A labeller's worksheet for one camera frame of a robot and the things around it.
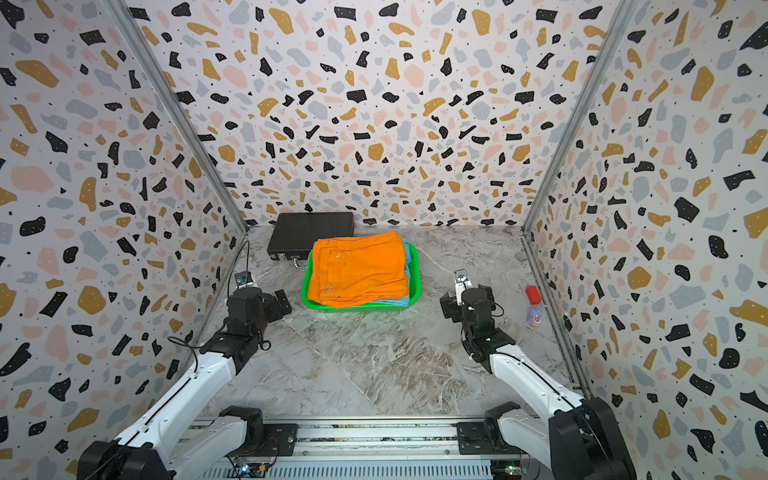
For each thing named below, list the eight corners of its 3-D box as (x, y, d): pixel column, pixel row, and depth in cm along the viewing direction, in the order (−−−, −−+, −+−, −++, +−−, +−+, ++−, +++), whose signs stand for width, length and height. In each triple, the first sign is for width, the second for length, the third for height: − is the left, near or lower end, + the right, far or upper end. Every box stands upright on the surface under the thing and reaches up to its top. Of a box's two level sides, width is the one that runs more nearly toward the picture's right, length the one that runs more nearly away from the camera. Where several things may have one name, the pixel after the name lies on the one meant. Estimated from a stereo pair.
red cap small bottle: (526, 324, 98) (532, 316, 94) (525, 290, 107) (530, 281, 102) (539, 327, 97) (545, 319, 93) (537, 292, 106) (542, 283, 102)
